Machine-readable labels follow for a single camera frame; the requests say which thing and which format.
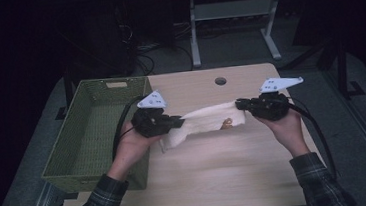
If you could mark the white cloth with brown print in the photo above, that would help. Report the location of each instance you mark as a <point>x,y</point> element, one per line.
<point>202,121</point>

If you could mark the person's right hand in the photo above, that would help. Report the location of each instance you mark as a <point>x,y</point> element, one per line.
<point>288,129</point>

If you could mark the green woven basket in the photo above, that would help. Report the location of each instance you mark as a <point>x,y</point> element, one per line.
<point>87,138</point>

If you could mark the person's left hand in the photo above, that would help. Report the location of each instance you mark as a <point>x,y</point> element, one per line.
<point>131,144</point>

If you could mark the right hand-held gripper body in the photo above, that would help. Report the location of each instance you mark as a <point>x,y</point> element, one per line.
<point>270,107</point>

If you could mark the black stand leg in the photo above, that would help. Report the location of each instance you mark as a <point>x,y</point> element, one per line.
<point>343,69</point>
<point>67,93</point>

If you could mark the white metal stand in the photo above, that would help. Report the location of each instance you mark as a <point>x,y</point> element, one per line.
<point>233,9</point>

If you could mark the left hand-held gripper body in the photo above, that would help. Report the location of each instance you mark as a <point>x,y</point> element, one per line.
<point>151,122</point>

